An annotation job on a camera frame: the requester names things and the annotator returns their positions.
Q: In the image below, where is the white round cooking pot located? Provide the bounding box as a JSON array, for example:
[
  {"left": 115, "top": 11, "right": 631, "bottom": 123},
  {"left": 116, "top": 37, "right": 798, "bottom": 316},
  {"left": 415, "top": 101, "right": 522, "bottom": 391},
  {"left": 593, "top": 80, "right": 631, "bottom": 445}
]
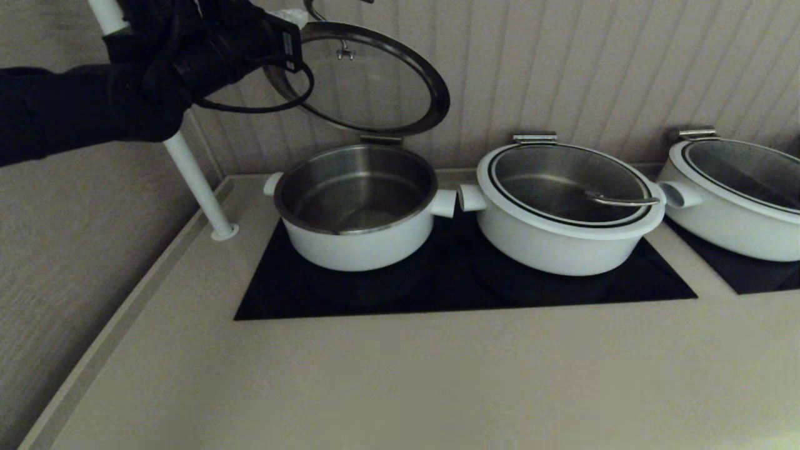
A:
[
  {"left": 656, "top": 139, "right": 800, "bottom": 262},
  {"left": 457, "top": 142, "right": 667, "bottom": 277},
  {"left": 262, "top": 142, "right": 458, "bottom": 272}
]

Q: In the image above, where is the white slanted metal pole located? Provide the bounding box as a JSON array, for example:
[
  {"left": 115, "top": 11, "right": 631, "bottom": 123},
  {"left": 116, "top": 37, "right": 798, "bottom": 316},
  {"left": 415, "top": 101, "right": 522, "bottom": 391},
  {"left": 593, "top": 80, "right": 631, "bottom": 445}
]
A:
[{"left": 87, "top": 0, "right": 240, "bottom": 242}]

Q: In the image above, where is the wide black glass cooktop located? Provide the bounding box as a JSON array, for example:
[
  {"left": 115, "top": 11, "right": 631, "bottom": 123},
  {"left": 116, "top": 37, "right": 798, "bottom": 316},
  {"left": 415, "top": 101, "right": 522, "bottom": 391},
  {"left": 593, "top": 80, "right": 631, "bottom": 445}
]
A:
[{"left": 234, "top": 209, "right": 698, "bottom": 321}]

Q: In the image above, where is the narrow black glass cooktop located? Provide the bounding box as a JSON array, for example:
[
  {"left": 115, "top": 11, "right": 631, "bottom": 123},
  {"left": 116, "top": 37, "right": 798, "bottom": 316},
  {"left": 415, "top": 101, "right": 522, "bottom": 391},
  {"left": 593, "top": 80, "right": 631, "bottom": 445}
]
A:
[{"left": 664, "top": 216, "right": 800, "bottom": 295}]

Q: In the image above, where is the black left camera cable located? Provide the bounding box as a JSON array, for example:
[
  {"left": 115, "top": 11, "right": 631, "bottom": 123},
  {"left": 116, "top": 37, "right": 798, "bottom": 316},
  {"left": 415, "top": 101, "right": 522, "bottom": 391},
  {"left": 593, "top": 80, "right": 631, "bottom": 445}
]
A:
[{"left": 192, "top": 55, "right": 316, "bottom": 115}]

